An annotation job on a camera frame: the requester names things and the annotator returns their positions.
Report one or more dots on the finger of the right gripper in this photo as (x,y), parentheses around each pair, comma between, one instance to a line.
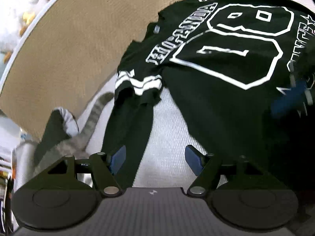
(288,100)

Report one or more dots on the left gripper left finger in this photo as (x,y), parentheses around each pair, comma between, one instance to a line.
(103,169)

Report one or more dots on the black printed sweatshirt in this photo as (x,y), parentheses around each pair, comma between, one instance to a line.
(221,61)

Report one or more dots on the woven tan upright mattress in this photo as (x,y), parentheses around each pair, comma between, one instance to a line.
(71,52)

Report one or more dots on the black grey folded garment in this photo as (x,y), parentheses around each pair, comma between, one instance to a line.
(60,126)

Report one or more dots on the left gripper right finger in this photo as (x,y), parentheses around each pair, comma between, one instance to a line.
(206,168)

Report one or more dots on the cluttered side desk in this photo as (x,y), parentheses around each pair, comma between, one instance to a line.
(8,174)

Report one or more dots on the grey tabby cat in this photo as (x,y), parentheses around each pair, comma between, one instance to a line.
(75,146)

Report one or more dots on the white plush duck toy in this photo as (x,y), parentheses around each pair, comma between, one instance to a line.
(15,19)

